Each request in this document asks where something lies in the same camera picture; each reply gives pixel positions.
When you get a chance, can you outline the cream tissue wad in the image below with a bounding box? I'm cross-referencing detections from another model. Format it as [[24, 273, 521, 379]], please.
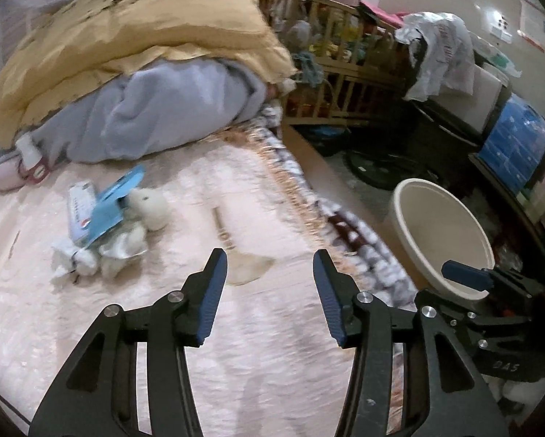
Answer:
[[127, 188, 169, 231]]

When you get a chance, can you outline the red-framed wall notice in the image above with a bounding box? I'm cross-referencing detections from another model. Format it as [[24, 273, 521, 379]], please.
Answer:
[[518, 0, 545, 54]]

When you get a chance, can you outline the wooden crib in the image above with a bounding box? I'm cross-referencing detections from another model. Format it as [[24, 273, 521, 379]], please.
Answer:
[[256, 0, 420, 129]]

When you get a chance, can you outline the blue storage box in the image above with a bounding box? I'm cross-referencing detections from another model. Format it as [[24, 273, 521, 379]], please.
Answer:
[[477, 95, 545, 193]]

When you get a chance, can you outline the white printed cloth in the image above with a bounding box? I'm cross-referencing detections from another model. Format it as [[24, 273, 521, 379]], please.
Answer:
[[395, 11, 477, 102]]

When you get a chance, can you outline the cream plastic basin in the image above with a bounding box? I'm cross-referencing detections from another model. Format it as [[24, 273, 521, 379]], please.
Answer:
[[390, 177, 497, 302]]

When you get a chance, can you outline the pink bedspread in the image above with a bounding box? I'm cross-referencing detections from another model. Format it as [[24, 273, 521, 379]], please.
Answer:
[[0, 123, 420, 437]]

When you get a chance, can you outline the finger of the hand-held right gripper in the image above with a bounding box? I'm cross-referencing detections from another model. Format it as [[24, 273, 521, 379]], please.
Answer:
[[441, 259, 535, 294], [413, 289, 487, 342]]

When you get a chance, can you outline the yellow blanket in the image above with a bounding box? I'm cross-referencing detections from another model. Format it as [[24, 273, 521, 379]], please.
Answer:
[[0, 0, 299, 147]]

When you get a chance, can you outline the blue packet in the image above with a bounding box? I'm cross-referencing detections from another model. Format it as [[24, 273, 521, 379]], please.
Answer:
[[88, 166, 146, 250]]

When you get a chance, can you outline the small white cardboard box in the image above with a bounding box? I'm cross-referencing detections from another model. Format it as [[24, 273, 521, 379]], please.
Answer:
[[67, 181, 101, 245]]

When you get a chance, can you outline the pink cloth roll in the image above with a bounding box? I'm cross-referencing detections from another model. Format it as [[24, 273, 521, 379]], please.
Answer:
[[0, 155, 28, 192]]

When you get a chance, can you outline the white wall socket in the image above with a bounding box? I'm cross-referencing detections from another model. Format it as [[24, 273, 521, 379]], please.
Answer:
[[486, 6, 515, 45]]

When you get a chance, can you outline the white bottle red label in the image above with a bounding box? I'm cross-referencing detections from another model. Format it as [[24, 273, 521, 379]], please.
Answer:
[[15, 135, 51, 186]]

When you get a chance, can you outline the lavender blanket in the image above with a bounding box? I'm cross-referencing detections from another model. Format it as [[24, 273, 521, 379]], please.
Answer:
[[0, 58, 274, 179]]

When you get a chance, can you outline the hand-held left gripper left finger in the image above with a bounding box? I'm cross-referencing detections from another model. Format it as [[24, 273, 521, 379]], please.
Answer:
[[27, 248, 228, 437]]

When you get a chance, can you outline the wooden stick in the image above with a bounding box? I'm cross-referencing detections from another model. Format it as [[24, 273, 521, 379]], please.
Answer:
[[212, 207, 238, 252]]

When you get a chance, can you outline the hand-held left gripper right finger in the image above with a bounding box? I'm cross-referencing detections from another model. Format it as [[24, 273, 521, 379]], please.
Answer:
[[313, 249, 512, 437]]

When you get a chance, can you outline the clear flat wrapper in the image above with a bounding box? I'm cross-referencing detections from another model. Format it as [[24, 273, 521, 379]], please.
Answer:
[[229, 252, 276, 287]]

